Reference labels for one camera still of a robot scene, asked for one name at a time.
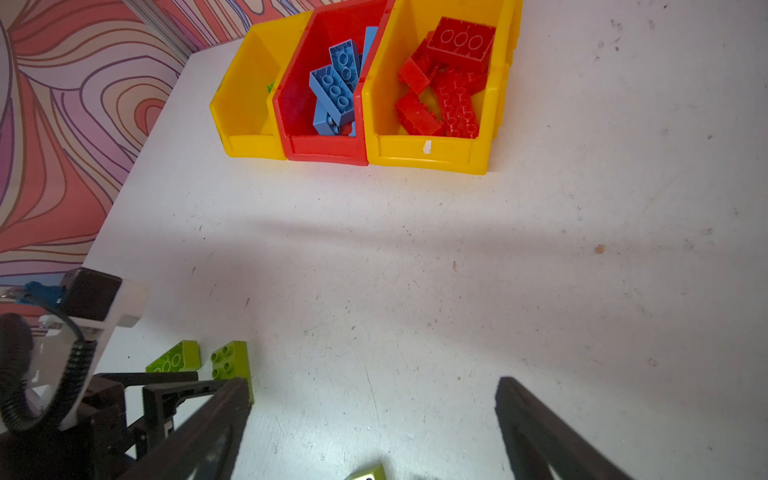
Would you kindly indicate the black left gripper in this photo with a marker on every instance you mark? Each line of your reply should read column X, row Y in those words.
column 112, row 431

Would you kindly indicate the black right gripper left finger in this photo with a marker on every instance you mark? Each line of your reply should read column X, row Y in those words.
column 206, row 445

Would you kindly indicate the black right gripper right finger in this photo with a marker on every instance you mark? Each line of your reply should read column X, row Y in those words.
column 540, row 445

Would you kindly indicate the green lego brick large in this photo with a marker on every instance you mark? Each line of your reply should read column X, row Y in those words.
column 372, row 472

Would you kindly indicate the blue lego brick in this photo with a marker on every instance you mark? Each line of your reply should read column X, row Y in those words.
column 370, row 34
column 346, row 61
column 333, row 93
column 323, row 123

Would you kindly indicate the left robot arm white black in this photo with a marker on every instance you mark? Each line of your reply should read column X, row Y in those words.
column 61, row 419

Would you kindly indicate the pile of red legos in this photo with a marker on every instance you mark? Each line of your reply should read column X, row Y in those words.
column 448, row 68

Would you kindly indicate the yellow plastic bin left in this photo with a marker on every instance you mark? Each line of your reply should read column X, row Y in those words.
column 242, row 107

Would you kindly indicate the yellow plastic bin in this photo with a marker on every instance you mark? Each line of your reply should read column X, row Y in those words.
column 242, row 107
column 387, row 142

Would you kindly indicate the yellow plastic bin right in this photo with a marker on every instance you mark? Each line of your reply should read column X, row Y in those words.
column 387, row 142

